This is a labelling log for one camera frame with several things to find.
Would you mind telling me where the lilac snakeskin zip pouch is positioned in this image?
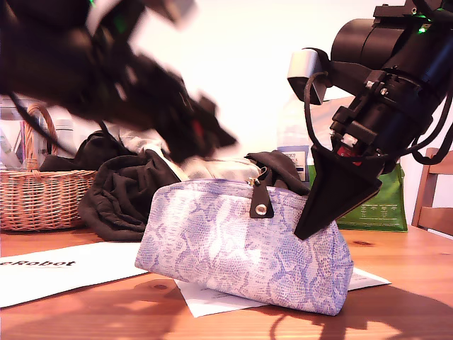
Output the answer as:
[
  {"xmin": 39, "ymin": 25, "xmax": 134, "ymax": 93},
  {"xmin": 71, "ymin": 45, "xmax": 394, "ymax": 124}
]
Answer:
[{"xmin": 134, "ymin": 178, "xmax": 355, "ymax": 317}]

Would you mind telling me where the wooden chair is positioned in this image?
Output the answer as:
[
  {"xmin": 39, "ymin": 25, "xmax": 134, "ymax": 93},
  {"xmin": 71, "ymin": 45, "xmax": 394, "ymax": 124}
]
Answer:
[{"xmin": 411, "ymin": 147, "xmax": 453, "ymax": 238}]

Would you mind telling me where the white printed letter sheet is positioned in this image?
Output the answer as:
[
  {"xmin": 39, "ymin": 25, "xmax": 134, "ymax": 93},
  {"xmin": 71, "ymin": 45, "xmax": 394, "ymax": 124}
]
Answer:
[{"xmin": 173, "ymin": 267, "xmax": 392, "ymax": 319}]

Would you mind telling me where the black zipper pull tab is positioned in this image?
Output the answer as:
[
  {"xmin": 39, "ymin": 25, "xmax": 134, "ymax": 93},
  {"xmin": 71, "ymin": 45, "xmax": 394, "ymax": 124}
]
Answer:
[{"xmin": 246, "ymin": 175, "xmax": 276, "ymax": 220}]

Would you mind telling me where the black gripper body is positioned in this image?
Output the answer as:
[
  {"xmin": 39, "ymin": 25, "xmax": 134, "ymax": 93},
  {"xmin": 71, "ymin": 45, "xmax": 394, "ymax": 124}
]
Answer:
[{"xmin": 329, "ymin": 67, "xmax": 442, "ymax": 162}]

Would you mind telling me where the silver green Canagan food bag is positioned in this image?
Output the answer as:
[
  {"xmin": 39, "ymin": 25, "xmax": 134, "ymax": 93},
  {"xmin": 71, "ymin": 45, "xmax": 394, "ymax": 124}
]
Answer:
[{"xmin": 306, "ymin": 95, "xmax": 408, "ymax": 234}]

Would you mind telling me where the dark jacket with grey lining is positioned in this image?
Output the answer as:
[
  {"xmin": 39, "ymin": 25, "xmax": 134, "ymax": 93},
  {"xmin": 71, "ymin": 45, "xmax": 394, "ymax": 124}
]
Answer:
[{"xmin": 39, "ymin": 129, "xmax": 312, "ymax": 242}]

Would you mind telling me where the wicker basket with handle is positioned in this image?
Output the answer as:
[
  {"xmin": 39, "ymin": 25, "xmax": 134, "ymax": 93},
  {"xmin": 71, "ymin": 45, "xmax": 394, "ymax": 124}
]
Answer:
[{"xmin": 0, "ymin": 102, "xmax": 97, "ymax": 233}]

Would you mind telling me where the large clear water bottle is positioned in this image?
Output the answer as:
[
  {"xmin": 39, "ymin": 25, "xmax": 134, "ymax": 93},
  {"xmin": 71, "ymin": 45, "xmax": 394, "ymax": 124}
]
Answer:
[{"xmin": 275, "ymin": 95, "xmax": 312, "ymax": 183}]

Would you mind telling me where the clear plastic jug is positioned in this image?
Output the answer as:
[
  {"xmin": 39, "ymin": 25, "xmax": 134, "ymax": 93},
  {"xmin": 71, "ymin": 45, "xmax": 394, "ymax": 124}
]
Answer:
[{"xmin": 0, "ymin": 97, "xmax": 49, "ymax": 169}]

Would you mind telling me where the small white bottle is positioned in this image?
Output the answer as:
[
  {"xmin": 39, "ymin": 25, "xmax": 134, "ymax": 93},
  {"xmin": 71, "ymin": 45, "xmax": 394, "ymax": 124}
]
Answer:
[{"xmin": 55, "ymin": 119, "xmax": 76, "ymax": 160}]

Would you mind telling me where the white LeRobot paper sheet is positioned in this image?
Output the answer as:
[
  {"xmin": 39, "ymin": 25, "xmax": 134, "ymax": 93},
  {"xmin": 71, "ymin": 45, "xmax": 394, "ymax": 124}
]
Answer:
[{"xmin": 0, "ymin": 242, "xmax": 149, "ymax": 309}]

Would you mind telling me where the black cable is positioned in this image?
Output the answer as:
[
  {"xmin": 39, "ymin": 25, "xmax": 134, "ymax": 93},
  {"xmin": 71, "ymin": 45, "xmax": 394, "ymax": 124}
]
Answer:
[
  {"xmin": 6, "ymin": 92, "xmax": 77, "ymax": 159},
  {"xmin": 302, "ymin": 70, "xmax": 336, "ymax": 153},
  {"xmin": 398, "ymin": 93, "xmax": 453, "ymax": 166}
]

